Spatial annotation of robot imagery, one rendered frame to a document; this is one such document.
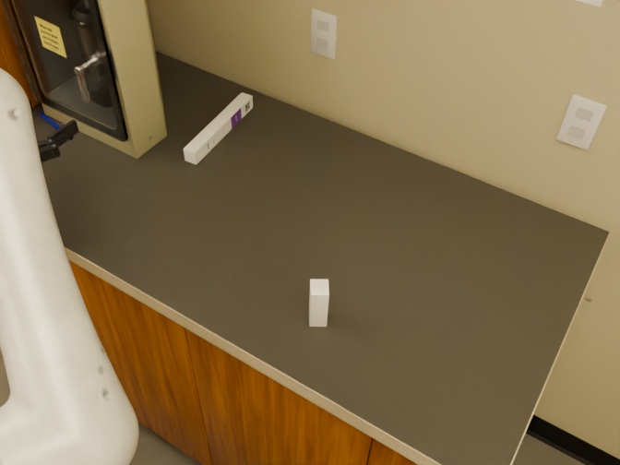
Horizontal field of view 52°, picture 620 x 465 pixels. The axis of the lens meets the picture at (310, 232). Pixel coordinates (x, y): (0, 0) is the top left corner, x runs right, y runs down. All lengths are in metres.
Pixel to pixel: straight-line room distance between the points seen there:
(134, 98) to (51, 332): 0.86
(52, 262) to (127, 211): 0.71
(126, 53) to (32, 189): 0.72
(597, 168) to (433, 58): 0.43
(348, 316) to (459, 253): 0.30
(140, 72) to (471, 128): 0.77
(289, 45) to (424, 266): 0.69
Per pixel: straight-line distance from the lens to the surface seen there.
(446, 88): 1.54
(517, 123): 1.52
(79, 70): 1.47
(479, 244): 1.44
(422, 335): 1.26
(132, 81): 1.52
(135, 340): 1.64
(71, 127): 1.41
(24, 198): 0.80
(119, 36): 1.46
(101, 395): 0.78
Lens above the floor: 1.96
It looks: 47 degrees down
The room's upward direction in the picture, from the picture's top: 2 degrees clockwise
